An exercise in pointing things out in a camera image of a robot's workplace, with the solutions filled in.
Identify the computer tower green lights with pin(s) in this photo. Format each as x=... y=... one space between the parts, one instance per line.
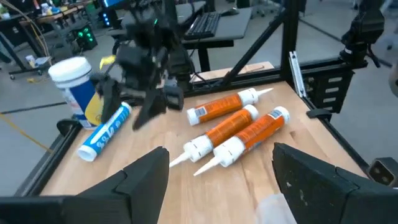
x=85 y=37

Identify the black mounted device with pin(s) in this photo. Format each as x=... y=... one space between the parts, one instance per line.
x=362 y=31

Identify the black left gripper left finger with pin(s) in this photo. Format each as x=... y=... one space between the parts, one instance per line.
x=93 y=205

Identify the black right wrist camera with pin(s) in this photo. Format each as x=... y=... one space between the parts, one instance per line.
x=146 y=34

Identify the silver metal bracket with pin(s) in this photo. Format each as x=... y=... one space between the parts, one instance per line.
x=297 y=74

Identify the Lysol wipes canister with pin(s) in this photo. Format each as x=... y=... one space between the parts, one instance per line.
x=73 y=84

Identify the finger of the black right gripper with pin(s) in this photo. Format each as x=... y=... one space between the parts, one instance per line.
x=150 y=107
x=110 y=99

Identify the blue white silicone tube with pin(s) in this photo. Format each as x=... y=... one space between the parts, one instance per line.
x=102 y=133

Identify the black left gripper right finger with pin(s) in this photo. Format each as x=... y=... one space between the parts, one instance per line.
x=326 y=199

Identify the small grey camera box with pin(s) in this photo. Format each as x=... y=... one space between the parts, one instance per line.
x=382 y=171

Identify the orange sealant caulk tube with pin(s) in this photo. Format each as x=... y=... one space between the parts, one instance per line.
x=220 y=105
x=230 y=126
x=261 y=129

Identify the cluttered workbench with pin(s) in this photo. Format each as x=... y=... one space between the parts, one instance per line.
x=37 y=21

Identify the black computer mouse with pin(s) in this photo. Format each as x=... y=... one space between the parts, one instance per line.
x=230 y=12

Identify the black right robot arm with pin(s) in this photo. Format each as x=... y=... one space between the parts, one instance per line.
x=180 y=68

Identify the small yellow tag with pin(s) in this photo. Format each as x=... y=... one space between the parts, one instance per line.
x=107 y=60

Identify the black keyboard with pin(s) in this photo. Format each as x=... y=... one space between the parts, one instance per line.
x=203 y=26

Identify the black aluminium table frame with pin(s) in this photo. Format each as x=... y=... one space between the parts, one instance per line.
x=289 y=31

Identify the black slotted box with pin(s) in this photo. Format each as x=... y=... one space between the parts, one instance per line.
x=329 y=90

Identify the dark grey desk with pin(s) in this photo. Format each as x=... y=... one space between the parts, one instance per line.
x=236 y=28

